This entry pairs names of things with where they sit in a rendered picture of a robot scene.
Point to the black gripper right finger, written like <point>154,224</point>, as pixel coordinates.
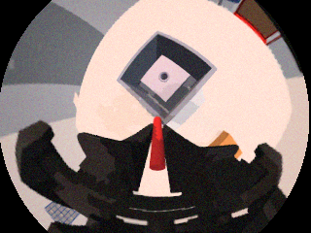
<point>184,158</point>

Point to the red peg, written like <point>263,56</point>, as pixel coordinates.
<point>157,161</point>

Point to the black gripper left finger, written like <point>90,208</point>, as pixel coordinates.
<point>130,153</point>

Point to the pink square plate with hole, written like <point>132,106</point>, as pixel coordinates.
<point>165,78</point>

